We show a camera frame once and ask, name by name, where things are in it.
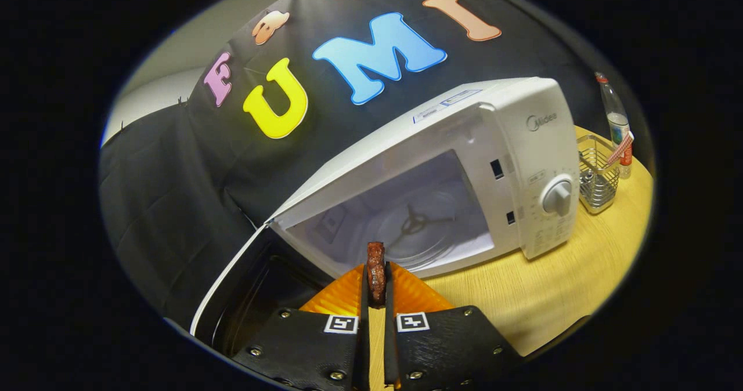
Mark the white toaster oven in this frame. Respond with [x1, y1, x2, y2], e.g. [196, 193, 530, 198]
[190, 77, 581, 357]

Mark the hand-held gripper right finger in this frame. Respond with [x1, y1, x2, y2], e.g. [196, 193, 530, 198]
[383, 262, 523, 391]

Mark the red white striped stick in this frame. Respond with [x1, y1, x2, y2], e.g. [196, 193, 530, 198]
[607, 131, 634, 165]

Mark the clear plastic bottle red cap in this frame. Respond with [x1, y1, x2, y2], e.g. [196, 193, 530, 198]
[595, 72, 634, 180]

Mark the brown meat slice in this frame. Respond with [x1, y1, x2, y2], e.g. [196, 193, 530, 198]
[366, 241, 387, 306]

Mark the metal wire basket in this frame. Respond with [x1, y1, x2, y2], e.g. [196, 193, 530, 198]
[576, 134, 621, 215]

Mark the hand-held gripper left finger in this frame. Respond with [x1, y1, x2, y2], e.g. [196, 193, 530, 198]
[232, 263, 372, 391]

